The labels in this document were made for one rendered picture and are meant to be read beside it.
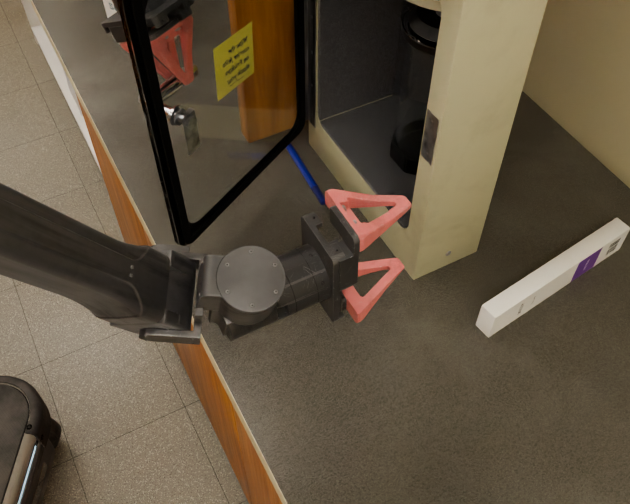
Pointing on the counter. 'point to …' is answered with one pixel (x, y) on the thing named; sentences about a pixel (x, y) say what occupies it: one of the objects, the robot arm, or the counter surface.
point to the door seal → (168, 128)
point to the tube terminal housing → (455, 130)
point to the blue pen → (306, 174)
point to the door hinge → (310, 59)
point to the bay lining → (358, 52)
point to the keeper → (429, 137)
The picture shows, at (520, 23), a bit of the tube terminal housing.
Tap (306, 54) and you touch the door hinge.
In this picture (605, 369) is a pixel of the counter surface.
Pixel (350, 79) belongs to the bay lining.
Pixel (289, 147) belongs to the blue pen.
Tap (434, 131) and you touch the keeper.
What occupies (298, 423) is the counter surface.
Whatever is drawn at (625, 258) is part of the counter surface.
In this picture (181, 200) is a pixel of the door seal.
